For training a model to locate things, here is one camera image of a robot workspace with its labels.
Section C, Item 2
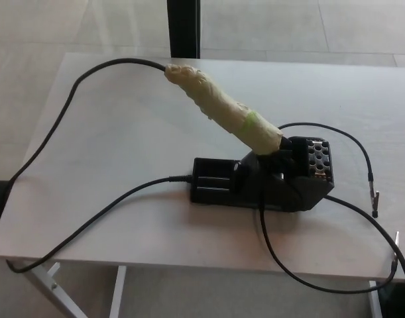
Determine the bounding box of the tape-wrapped soldering iron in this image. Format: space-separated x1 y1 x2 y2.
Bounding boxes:
164 62 284 156

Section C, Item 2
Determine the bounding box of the black soldering iron cord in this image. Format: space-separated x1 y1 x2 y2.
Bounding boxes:
5 58 192 274

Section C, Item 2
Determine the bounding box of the black soldering iron stand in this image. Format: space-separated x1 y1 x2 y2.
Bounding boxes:
190 135 337 213

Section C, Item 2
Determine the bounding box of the white straight table leg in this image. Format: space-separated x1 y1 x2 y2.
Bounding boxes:
108 264 127 318
369 280 384 318

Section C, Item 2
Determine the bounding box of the white slanted table leg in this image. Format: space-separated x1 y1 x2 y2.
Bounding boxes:
23 261 87 318

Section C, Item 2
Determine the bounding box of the black box on floor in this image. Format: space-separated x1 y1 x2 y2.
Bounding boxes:
380 281 405 318

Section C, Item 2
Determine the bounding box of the black vertical post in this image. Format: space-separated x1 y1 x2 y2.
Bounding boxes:
167 0 202 60

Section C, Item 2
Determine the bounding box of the thick black power cable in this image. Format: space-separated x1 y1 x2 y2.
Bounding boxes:
324 195 405 286

